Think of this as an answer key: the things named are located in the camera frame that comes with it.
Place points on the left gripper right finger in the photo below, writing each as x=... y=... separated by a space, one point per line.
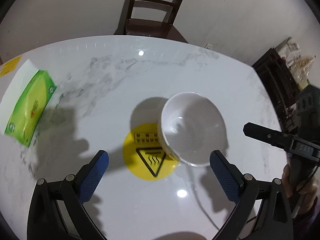
x=228 y=176

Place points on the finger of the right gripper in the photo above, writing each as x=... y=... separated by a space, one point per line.
x=269 y=136

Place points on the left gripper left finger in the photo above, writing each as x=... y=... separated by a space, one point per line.
x=90 y=176

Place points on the person's right hand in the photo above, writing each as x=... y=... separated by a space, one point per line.
x=307 y=189

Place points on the yellow warning sticker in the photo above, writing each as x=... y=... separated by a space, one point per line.
x=144 y=156

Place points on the white bowl blue base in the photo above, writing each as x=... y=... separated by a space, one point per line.
x=190 y=128

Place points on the dark wooden shelf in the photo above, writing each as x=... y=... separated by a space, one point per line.
x=280 y=86

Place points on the packages on shelf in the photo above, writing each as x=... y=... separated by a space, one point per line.
x=298 y=65

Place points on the green tissue pack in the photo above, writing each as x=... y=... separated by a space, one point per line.
x=24 y=102

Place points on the small yellow label sticker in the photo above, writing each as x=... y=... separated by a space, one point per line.
x=10 y=66

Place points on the dark wooden chair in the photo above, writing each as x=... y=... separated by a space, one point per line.
x=128 y=25

